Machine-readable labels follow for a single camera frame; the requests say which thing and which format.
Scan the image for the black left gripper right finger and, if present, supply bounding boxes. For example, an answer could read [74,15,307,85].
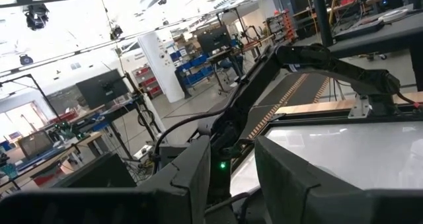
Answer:
[254,135,423,224]

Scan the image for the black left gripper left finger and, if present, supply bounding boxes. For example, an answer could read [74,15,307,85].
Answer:
[0,134,212,224]

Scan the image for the blue storage bins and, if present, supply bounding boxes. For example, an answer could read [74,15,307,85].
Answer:
[170,54,215,87]

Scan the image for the black striped floor mat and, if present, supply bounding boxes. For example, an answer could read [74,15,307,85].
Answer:
[247,72,331,141]

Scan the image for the white column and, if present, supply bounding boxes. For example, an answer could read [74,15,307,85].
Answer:
[137,31,185,104]

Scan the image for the red bin shelf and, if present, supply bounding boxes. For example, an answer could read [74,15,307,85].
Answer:
[131,65,163,100]

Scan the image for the black monitor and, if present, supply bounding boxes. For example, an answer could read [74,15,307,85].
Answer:
[75,68,130,110]
[196,24,233,54]

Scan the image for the orange shelving rack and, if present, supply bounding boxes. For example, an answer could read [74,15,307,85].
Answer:
[265,8,297,44]

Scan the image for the wooden bench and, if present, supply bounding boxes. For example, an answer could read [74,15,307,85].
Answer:
[0,131,104,194]

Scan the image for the black ceiling spotlight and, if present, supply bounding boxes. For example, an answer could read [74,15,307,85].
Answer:
[22,3,50,32]
[109,24,124,41]
[19,53,34,67]

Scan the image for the black flat device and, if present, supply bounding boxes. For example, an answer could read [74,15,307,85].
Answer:
[332,19,386,42]

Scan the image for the grey desk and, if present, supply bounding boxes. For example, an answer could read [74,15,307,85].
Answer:
[328,11,423,93]

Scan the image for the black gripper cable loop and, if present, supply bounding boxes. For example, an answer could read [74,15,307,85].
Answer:
[153,85,241,175]

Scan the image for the black table frame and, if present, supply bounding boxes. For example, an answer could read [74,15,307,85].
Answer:
[231,103,423,172]

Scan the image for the grey metal bracket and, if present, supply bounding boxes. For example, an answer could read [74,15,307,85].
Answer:
[347,95,371,120]

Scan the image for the black metal post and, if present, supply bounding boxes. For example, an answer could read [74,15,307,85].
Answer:
[310,0,334,48]

